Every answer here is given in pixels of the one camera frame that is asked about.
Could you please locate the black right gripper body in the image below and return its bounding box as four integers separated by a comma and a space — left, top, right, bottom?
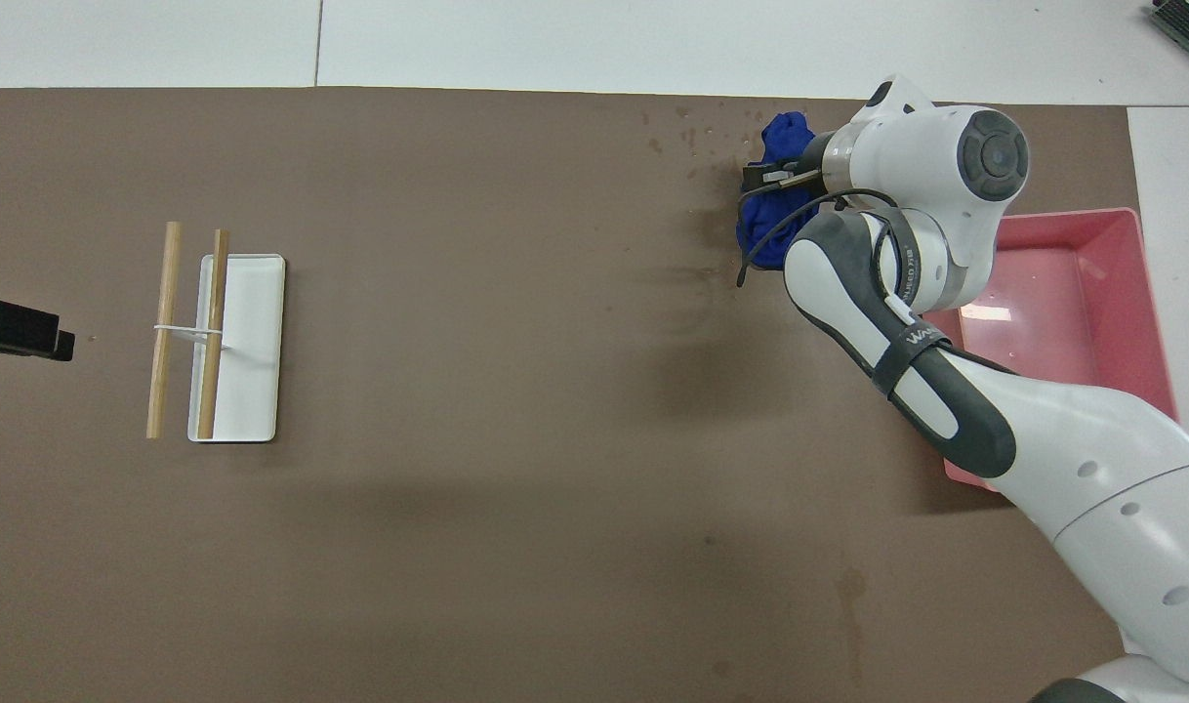
801, 131, 841, 188

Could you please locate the blue cloth towel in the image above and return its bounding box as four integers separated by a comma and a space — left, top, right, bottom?
736, 110, 822, 270

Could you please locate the wooden dowel rod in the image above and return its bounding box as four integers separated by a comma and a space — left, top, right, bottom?
145, 222, 184, 439
196, 229, 231, 440

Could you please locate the white rack with wooden bars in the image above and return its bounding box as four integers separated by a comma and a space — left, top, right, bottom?
153, 254, 287, 444

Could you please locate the pink plastic bin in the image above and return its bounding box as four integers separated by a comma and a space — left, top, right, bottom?
922, 207, 1179, 491

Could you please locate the brown table mat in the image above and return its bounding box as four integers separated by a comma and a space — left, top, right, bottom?
0, 86, 1189, 703

